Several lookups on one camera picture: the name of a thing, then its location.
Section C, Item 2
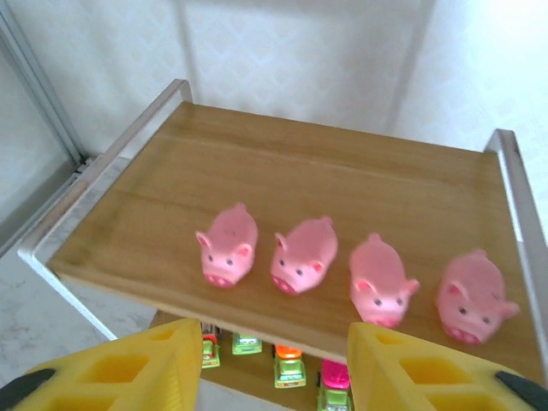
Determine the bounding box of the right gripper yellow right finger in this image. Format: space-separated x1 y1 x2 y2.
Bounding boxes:
346 320 539 411

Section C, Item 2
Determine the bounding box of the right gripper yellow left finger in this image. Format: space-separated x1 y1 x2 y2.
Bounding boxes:
8 317 206 411

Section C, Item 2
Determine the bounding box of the green bottle pink cap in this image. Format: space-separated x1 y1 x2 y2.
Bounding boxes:
317 358 353 411

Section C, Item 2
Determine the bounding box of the pink plastic toy pig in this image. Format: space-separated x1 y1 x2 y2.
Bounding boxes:
435 247 521 346
195 202 259 289
348 232 420 330
270 216 339 296

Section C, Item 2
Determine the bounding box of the wooden shelf white metal frame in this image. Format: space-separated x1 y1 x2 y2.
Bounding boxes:
16 78 548 411

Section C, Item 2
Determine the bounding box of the aluminium side rail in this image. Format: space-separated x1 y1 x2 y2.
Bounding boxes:
0 156 99 258

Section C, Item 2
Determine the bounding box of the aluminium frame post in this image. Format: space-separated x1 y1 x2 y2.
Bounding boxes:
0 6 93 172

